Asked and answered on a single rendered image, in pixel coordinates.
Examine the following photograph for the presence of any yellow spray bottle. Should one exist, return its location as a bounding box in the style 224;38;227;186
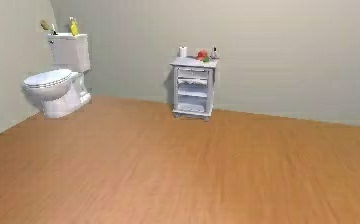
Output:
69;16;79;37

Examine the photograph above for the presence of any white shelf cabinet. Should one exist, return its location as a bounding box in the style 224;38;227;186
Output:
169;56;220;122

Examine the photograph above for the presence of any olive brush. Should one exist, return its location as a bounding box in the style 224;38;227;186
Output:
39;19;58;36

